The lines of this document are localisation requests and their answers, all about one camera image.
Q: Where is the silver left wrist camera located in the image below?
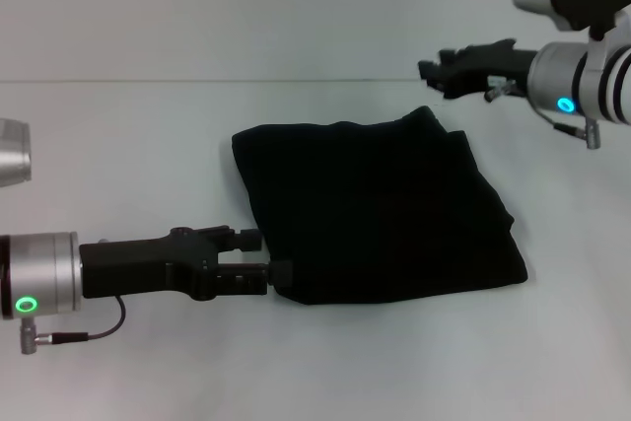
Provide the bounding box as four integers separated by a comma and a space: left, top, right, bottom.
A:
0, 116, 34, 188

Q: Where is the black t-shirt with white print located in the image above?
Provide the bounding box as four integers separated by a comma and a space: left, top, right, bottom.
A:
230, 105, 529, 307

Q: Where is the left arm cable with plug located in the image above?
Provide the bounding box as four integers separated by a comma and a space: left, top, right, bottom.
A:
19, 295, 127, 356

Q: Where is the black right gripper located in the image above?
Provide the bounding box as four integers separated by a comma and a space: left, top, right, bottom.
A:
416, 37, 539, 101

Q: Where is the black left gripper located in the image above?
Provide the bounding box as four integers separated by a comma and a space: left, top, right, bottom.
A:
78, 224, 295, 303

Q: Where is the right arm cable with plug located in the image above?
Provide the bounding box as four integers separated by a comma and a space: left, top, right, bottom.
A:
484, 74, 605, 151

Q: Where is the arm cable with plug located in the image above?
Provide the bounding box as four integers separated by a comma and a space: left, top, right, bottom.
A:
484, 74, 605, 151
19, 295, 127, 356

